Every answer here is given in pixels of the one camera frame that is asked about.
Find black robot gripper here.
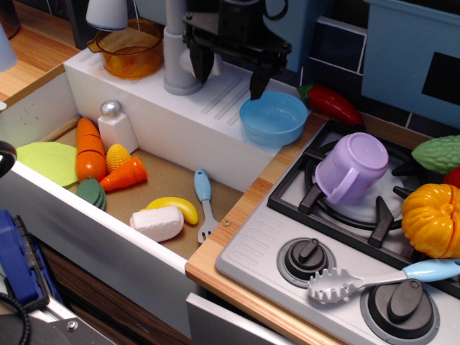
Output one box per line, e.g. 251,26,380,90
183,1,292,100

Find light blue plastic bowl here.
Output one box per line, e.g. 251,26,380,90
239,91,311,147

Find grey toy faucet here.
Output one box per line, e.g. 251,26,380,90
163,0,203,96

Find red toy chili pepper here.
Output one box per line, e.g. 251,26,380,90
296,83,364,127

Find amber transparent pot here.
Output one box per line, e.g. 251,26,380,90
87,19,164,80

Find white salt shaker silver cap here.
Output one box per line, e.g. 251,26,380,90
98,100,139,154

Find orange toy carrot tip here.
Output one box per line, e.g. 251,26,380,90
99,157,148,192

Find yellow toy corn piece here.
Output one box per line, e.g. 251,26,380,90
106,144,132,174

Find white toy sink basin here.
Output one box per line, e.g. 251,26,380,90
1,50,280,336

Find purple plastic cup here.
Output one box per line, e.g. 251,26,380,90
314,132,389,205

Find yellow toy banana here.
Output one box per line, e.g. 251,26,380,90
142,197,199,225

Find black stove grate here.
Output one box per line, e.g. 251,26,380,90
267,119,460,299

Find orange toy carrot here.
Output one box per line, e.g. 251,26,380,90
75,118,106,182

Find white toy bread piece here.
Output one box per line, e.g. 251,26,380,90
129,206,185,242

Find grey toy stove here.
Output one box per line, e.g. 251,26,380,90
216,125,459,344

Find light blue cabinet box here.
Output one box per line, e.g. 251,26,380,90
362,1,459,127

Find dark green toy leaves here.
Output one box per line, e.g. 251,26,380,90
76,178,106,211

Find light green toy plate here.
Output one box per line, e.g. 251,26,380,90
17,142,78,187

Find left black stove knob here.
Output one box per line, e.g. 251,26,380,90
277,237,336,289

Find black stove knob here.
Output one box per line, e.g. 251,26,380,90
360,279,440,344
277,237,336,289

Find light blue cup edge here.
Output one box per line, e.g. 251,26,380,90
0,26,18,72

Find green toy bitter gourd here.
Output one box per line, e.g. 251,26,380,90
412,135,459,175

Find red toy tomato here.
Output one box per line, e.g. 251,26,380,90
443,167,460,189

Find orange toy pumpkin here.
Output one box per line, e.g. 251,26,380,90
402,183,459,259

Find blue clamp device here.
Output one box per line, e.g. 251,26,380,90
1,210,63,311

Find right black stove knob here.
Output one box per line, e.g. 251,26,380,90
360,279,440,344

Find blue handled grey spatula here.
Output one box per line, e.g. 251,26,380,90
194,170,219,244

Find blue handled pasta spoon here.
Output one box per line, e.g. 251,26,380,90
308,259,459,303

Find black coiled cable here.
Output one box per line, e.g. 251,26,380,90
0,291,32,345

